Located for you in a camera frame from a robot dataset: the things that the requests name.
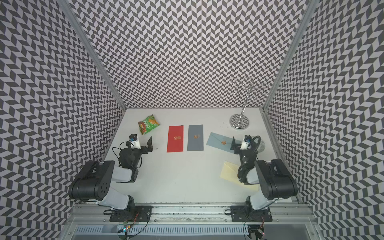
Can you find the red envelope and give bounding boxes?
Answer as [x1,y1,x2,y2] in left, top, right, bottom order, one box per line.
[167,126,184,153]

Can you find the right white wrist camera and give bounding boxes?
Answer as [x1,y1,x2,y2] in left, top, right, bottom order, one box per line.
[240,135,253,150]

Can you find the dark grey envelope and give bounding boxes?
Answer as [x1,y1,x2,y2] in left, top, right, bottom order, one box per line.
[187,125,204,151]

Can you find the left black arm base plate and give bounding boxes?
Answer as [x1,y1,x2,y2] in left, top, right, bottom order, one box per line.
[110,205,153,223]

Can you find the left circuit board with wires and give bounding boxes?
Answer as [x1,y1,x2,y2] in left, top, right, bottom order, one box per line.
[117,222,149,240]

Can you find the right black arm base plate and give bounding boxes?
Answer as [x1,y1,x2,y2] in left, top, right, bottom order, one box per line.
[230,206,273,223]

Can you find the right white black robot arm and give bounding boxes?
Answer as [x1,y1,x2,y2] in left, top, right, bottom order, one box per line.
[231,135,298,212]

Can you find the chrome jewellery stand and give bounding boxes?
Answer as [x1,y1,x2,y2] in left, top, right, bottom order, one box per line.
[230,77,268,130]

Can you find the aluminium front rail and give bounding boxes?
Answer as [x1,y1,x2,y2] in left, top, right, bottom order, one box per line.
[67,202,317,226]

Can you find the light blue envelope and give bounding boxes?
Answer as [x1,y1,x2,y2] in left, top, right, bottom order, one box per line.
[207,133,234,154]

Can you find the cream yellow envelope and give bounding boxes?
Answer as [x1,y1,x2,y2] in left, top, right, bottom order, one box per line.
[220,162,260,192]

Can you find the circuit board with wires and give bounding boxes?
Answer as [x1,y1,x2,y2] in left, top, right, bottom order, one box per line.
[243,222,265,240]
[117,222,149,240]

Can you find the green snack bag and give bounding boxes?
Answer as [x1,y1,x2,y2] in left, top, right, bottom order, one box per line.
[138,115,160,135]

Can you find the green patterned ceramic dish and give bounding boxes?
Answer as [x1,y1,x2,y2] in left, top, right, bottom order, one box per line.
[257,140,266,153]

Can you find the right circuit board with wires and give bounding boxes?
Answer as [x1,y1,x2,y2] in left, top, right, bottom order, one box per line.
[243,222,265,240]

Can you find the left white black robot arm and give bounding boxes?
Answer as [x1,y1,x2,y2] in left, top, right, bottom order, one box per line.
[68,134,153,211]

